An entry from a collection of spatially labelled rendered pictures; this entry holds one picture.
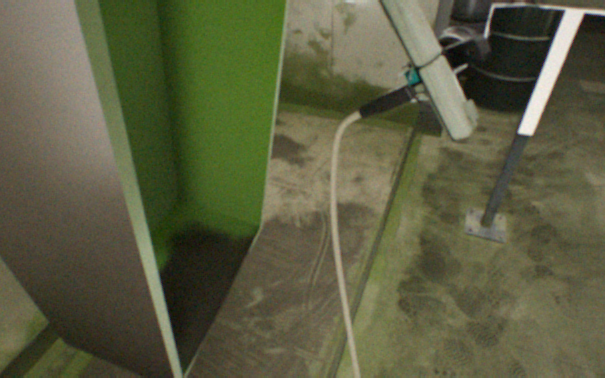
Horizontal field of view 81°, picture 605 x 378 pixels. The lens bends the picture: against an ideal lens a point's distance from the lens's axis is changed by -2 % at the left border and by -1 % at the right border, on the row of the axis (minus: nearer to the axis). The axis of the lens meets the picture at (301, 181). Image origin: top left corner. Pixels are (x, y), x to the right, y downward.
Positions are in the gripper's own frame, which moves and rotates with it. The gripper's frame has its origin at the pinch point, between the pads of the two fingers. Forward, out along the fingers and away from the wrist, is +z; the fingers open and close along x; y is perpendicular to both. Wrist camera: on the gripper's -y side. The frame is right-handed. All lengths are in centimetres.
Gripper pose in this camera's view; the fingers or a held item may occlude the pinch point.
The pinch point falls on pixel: (421, 84)
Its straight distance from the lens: 73.9
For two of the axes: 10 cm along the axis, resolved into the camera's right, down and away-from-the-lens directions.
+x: -5.1, -8.3, -2.3
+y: -6.2, 1.6, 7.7
